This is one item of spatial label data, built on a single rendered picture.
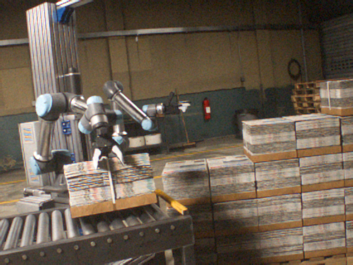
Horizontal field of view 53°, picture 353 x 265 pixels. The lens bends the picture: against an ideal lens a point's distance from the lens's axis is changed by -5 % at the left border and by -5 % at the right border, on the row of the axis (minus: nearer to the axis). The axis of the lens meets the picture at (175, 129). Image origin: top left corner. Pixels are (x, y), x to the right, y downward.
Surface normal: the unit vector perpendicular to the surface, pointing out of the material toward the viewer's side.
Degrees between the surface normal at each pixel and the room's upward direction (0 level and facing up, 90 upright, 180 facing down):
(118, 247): 90
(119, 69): 90
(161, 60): 90
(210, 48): 90
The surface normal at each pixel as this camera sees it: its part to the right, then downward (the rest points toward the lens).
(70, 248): 0.33, 0.05
